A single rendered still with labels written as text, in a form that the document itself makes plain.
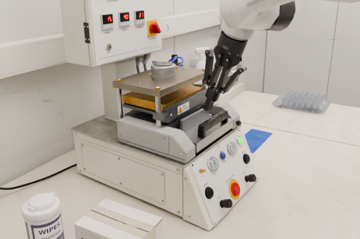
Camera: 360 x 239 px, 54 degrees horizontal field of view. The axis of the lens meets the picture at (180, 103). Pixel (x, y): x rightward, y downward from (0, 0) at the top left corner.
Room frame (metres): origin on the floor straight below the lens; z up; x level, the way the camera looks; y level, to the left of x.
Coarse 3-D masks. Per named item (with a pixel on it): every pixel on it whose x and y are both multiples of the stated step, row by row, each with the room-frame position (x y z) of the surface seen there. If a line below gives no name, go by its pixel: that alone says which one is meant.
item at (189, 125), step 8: (200, 112) 1.04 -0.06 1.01; (208, 112) 1.08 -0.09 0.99; (184, 120) 0.96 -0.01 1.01; (192, 120) 1.00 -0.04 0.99; (200, 120) 1.04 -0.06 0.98; (232, 120) 1.06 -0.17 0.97; (176, 128) 1.00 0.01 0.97; (184, 128) 0.96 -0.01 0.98; (192, 128) 0.99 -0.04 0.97; (216, 128) 0.99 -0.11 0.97; (224, 128) 1.02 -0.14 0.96; (192, 136) 0.94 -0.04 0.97; (208, 136) 0.94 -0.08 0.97; (216, 136) 0.98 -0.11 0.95; (200, 144) 0.91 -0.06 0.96; (208, 144) 0.94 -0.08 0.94
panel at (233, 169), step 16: (224, 144) 1.00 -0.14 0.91; (240, 144) 1.06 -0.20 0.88; (224, 160) 0.97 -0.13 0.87; (240, 160) 1.02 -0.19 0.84; (208, 176) 0.88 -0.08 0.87; (224, 176) 0.93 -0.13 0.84; (240, 176) 0.99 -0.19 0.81; (256, 176) 1.05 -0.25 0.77; (224, 192) 0.90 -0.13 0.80; (240, 192) 0.95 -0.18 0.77; (208, 208) 0.83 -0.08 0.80; (224, 208) 0.87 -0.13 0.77
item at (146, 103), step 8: (184, 88) 1.12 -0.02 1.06; (192, 88) 1.11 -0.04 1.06; (200, 88) 1.11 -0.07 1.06; (128, 96) 1.04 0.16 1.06; (136, 96) 1.04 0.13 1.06; (144, 96) 1.03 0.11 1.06; (152, 96) 1.03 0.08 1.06; (168, 96) 1.03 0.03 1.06; (176, 96) 1.03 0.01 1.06; (184, 96) 1.04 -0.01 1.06; (128, 104) 1.05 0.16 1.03; (136, 104) 1.02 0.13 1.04; (144, 104) 1.00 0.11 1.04; (152, 104) 0.99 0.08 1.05; (168, 104) 0.97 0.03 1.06; (144, 112) 1.01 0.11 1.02; (152, 112) 0.99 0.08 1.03
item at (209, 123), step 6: (216, 114) 1.01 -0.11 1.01; (222, 114) 1.01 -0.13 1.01; (210, 120) 0.96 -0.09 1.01; (216, 120) 0.98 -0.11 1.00; (222, 120) 1.01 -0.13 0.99; (198, 126) 0.93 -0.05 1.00; (204, 126) 0.92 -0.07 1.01; (210, 126) 0.95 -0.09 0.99; (198, 132) 0.93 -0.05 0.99; (204, 132) 0.92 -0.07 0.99
